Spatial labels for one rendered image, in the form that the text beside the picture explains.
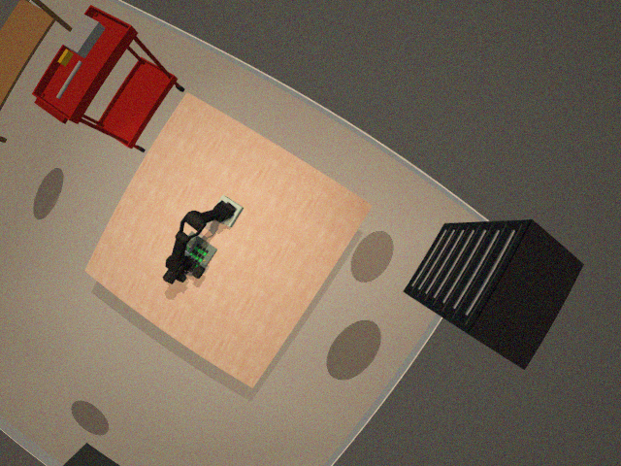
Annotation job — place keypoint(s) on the grey switch panel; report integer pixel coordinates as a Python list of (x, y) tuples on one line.
[(200, 251)]

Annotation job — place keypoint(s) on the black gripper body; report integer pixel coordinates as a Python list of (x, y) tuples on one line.
[(198, 271)]

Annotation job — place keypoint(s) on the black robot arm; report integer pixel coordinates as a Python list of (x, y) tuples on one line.
[(177, 261)]

